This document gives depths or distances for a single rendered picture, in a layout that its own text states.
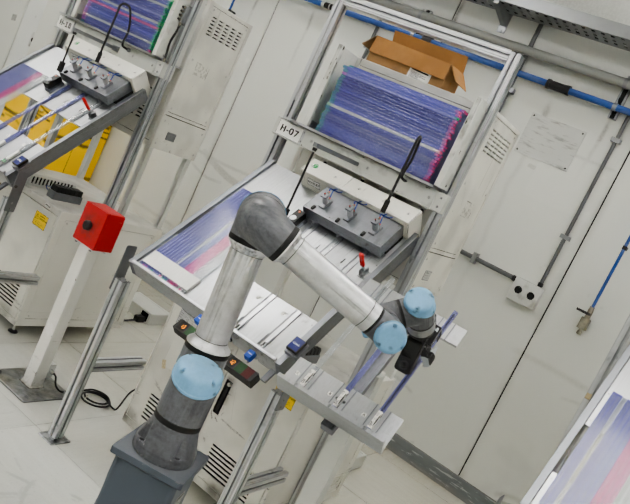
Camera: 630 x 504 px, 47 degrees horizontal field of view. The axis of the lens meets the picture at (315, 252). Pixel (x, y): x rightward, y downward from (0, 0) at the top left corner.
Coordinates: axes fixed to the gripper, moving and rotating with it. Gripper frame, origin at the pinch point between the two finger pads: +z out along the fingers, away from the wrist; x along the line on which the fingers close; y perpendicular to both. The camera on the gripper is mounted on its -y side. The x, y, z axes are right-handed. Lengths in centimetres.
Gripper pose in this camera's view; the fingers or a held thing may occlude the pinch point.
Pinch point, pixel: (417, 362)
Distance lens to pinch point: 211.1
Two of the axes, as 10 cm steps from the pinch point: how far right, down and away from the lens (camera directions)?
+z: 1.4, 5.2, 8.4
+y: 5.6, -7.4, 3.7
